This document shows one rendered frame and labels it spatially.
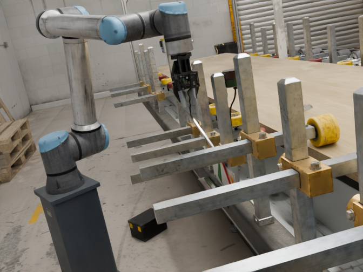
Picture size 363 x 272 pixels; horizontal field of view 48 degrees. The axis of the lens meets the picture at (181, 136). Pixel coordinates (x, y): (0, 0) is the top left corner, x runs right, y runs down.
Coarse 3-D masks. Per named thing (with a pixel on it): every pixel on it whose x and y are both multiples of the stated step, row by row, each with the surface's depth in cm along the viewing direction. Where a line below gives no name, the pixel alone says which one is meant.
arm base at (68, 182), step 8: (72, 168) 197; (48, 176) 196; (56, 176) 194; (64, 176) 194; (72, 176) 196; (80, 176) 202; (48, 184) 196; (56, 184) 194; (64, 184) 194; (72, 184) 195; (80, 184) 199; (48, 192) 197; (56, 192) 194; (64, 192) 194
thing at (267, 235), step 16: (160, 112) 278; (176, 128) 234; (224, 208) 142; (240, 208) 125; (240, 224) 125; (256, 224) 114; (272, 224) 113; (256, 240) 112; (272, 240) 105; (288, 240) 103
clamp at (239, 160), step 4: (220, 144) 134; (240, 156) 126; (244, 156) 126; (228, 160) 128; (232, 160) 126; (236, 160) 126; (240, 160) 126; (244, 160) 127; (228, 164) 129; (232, 164) 126; (236, 164) 126; (240, 164) 127
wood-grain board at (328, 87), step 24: (168, 72) 340; (216, 72) 286; (264, 72) 246; (288, 72) 230; (312, 72) 217; (336, 72) 204; (360, 72) 193; (264, 96) 181; (312, 96) 164; (336, 96) 157; (264, 120) 142; (312, 144) 110; (336, 144) 107
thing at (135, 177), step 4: (224, 160) 129; (208, 164) 128; (212, 164) 129; (188, 168) 127; (192, 168) 127; (196, 168) 128; (132, 172) 126; (136, 172) 126; (172, 172) 126; (176, 172) 127; (180, 172) 127; (132, 176) 124; (136, 176) 124; (140, 176) 125; (156, 176) 126; (160, 176) 126; (132, 180) 124; (136, 180) 125; (140, 180) 125; (144, 180) 125; (148, 180) 125; (132, 184) 125
